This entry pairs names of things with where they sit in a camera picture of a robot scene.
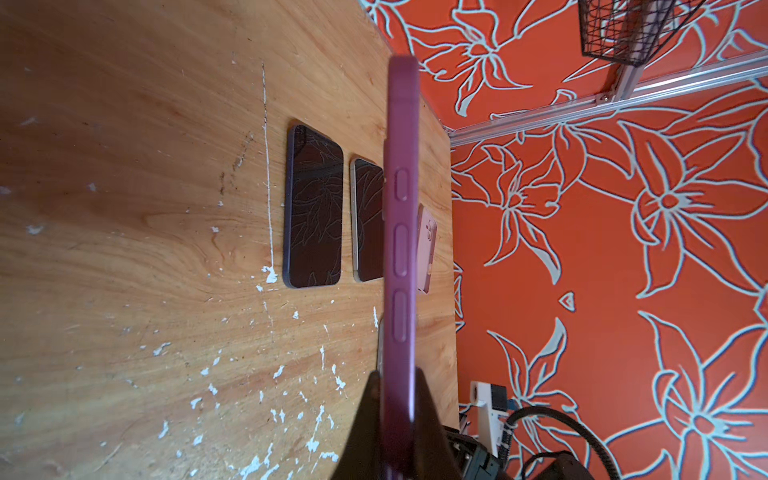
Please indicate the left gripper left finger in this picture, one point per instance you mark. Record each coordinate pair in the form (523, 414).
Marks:
(360, 458)

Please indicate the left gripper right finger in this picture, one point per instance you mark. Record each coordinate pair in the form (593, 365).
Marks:
(432, 456)

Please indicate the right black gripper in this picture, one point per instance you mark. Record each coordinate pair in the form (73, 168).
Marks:
(473, 459)

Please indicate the phone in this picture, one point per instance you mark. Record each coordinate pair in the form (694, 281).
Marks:
(313, 209)
(367, 182)
(400, 210)

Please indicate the pink phone case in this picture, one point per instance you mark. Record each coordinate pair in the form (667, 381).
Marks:
(426, 244)

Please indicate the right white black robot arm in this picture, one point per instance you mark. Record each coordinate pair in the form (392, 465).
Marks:
(516, 452)

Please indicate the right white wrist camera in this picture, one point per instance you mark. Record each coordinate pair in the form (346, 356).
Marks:
(491, 402)

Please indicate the black wire basket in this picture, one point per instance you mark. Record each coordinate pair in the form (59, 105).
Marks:
(631, 32)

